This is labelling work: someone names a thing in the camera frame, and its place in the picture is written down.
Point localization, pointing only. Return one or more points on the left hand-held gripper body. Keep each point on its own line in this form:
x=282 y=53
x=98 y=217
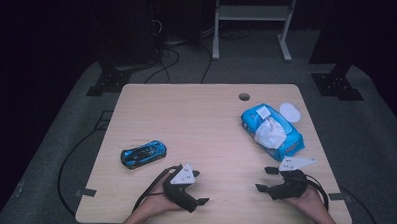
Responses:
x=180 y=193

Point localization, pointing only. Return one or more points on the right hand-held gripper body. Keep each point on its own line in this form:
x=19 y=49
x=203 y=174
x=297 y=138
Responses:
x=292 y=185

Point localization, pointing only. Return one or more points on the blue wet wipes pack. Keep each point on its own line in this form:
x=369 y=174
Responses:
x=285 y=145

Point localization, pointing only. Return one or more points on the white wet wipe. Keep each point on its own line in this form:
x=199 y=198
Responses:
x=269 y=134

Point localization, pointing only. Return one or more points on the blue toy car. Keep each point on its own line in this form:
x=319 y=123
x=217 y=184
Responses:
x=143 y=154

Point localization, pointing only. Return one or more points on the person's left hand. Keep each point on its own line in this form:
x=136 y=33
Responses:
x=156 y=202

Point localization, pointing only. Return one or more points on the person's right hand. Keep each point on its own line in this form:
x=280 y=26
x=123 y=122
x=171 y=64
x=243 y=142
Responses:
x=311 y=202

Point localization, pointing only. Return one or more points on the grey tape piece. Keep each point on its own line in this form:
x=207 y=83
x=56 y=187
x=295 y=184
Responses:
x=85 y=192
x=340 y=197

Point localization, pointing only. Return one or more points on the black stand base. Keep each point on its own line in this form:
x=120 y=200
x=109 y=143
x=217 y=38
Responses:
x=109 y=82
x=337 y=87

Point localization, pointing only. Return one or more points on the white metal stand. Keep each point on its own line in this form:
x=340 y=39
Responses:
x=253 y=13

